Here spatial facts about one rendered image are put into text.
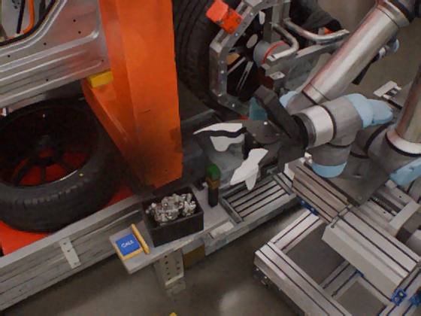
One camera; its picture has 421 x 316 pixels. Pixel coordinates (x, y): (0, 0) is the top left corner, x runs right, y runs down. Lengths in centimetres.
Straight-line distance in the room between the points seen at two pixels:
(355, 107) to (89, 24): 119
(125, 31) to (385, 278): 99
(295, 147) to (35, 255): 121
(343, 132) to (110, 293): 143
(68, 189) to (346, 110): 119
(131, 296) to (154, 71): 109
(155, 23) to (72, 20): 59
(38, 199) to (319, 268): 118
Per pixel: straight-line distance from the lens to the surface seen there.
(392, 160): 112
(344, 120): 82
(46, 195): 172
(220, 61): 151
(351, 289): 180
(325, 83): 95
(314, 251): 185
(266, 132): 75
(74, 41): 174
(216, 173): 147
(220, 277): 197
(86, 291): 202
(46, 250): 174
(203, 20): 152
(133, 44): 118
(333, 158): 89
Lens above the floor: 175
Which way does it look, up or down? 47 degrees down
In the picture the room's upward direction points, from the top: straight up
